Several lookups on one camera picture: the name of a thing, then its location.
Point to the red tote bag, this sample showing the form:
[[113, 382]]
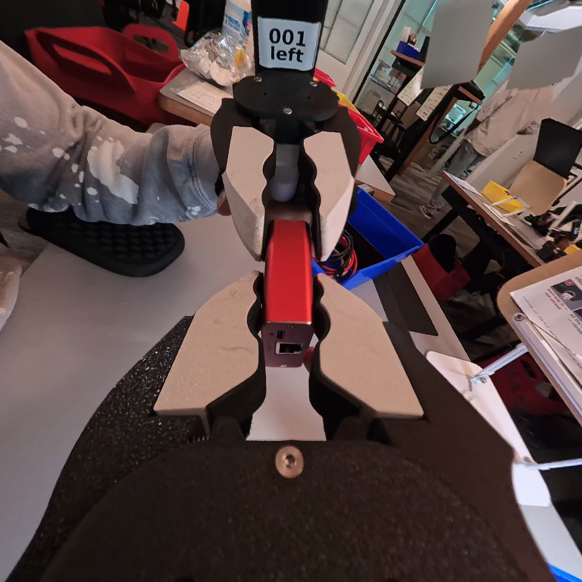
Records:
[[91, 77]]

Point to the black and red bag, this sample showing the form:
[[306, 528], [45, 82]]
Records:
[[443, 273]]

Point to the blue plastic storage bin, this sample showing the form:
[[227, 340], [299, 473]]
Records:
[[566, 575], [386, 227]]

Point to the clear plastic bag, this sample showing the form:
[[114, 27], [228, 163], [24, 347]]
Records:
[[213, 59]]

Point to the red metal ethernet adapter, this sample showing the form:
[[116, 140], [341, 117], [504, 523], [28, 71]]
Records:
[[288, 273]]

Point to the person's left forearm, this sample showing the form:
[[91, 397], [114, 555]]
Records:
[[113, 172]]

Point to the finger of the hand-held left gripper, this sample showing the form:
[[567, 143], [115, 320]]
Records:
[[334, 182], [245, 182]]

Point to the small blue bin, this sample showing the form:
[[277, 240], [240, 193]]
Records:
[[408, 49]]

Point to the wooden office desk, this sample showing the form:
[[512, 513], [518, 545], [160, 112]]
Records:
[[500, 227]]

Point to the white blue wipes canister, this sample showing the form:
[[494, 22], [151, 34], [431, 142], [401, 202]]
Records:
[[236, 22]]

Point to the person's left hand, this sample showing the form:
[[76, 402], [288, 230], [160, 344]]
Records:
[[223, 207]]

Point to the yellow plastic tray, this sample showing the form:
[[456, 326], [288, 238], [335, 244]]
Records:
[[346, 101]]

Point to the beige chair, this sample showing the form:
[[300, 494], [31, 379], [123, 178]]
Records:
[[536, 186]]

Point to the red plastic tray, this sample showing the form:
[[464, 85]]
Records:
[[366, 132]]

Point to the small yellow bin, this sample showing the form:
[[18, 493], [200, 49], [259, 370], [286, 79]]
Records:
[[498, 191]]

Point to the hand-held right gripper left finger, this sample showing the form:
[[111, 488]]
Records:
[[213, 354]]

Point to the standing desk with hanging papers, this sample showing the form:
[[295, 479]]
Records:
[[466, 93]]

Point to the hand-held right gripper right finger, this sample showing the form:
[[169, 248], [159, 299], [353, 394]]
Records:
[[363, 359]]

